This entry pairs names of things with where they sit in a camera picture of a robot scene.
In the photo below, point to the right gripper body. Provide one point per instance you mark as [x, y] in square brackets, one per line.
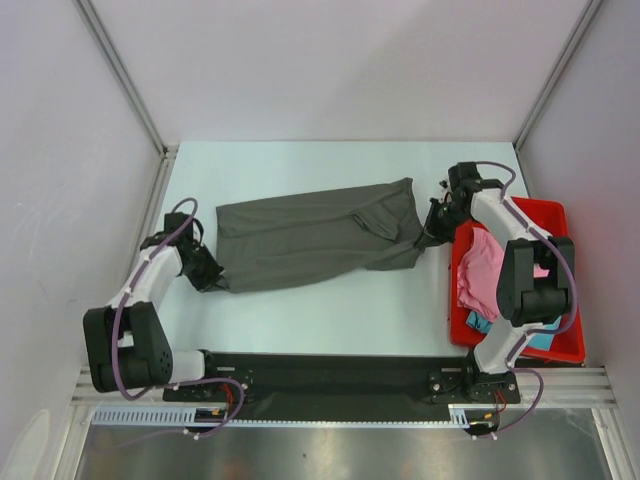
[441, 224]

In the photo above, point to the red plastic bin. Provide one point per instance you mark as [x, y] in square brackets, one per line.
[567, 347]

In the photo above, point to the cable duct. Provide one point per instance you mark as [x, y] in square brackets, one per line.
[190, 417]
[483, 414]

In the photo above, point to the right cable duct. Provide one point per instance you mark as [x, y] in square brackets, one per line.
[483, 414]

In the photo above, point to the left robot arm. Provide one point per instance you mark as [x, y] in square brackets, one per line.
[126, 344]

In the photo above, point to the left aluminium corner post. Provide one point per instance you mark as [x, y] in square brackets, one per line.
[110, 53]

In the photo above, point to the aluminium corner post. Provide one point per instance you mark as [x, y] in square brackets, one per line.
[569, 50]
[110, 53]

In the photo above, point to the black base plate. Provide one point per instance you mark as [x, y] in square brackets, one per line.
[369, 389]

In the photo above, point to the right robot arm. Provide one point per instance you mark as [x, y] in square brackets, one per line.
[536, 291]

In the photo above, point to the dark grey t shirt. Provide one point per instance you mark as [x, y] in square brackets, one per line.
[297, 240]

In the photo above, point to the pink t shirt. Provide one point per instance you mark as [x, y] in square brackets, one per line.
[478, 275]

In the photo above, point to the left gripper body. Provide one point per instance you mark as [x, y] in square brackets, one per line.
[203, 272]

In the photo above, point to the left cable duct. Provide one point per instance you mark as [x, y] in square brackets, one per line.
[190, 417]

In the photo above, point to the blue t shirt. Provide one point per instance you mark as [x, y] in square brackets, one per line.
[539, 341]

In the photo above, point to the right aluminium corner post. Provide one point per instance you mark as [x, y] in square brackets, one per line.
[569, 50]

